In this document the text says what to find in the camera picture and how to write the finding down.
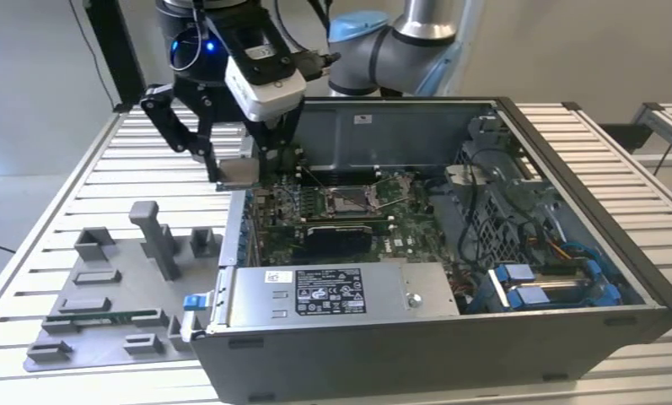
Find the green motherboard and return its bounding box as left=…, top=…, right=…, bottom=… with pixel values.
left=248, top=168, right=462, bottom=272

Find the CPU socket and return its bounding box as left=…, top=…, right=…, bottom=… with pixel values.
left=324, top=186, right=380, bottom=217

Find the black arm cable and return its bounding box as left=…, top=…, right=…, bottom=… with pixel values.
left=307, top=0, right=335, bottom=24

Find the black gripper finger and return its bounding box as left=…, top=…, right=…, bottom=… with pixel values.
left=244, top=99, right=307, bottom=183
left=139, top=83, right=223, bottom=184

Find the black upright post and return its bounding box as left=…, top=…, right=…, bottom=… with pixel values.
left=83, top=0, right=147, bottom=111

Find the thin metal locking lever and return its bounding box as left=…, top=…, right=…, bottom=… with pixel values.
left=378, top=193, right=416, bottom=208

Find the black internal wire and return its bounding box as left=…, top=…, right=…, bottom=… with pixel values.
left=456, top=162, right=487, bottom=265

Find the black camera cable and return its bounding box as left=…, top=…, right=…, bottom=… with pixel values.
left=271, top=0, right=343, bottom=82

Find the black open PC case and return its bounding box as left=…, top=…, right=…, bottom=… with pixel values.
left=192, top=95, right=672, bottom=404

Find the blue and white disk carrier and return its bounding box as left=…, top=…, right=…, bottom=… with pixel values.
left=178, top=292, right=211, bottom=343

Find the black RAM slot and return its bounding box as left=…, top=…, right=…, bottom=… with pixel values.
left=298, top=213, right=394, bottom=224

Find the black graphics card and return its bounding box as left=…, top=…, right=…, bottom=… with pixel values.
left=304, top=223, right=374, bottom=257

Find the silver CPU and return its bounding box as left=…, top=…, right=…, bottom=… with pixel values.
left=215, top=157, right=262, bottom=192

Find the blue disk carrier handle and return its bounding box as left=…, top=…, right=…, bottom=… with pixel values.
left=495, top=262, right=535, bottom=283
left=508, top=286, right=550, bottom=308

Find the green RAM stick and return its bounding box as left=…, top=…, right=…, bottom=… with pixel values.
left=59, top=310, right=163, bottom=323

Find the silver power supply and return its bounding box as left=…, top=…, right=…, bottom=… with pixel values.
left=227, top=262, right=462, bottom=329

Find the black plastic drive cage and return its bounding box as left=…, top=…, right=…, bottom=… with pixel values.
left=430, top=138, right=560, bottom=271

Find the aluminium slat side table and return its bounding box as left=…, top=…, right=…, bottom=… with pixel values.
left=631, top=100, right=672, bottom=162

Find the grey parts rack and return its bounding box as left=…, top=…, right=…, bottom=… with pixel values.
left=23, top=200, right=226, bottom=373

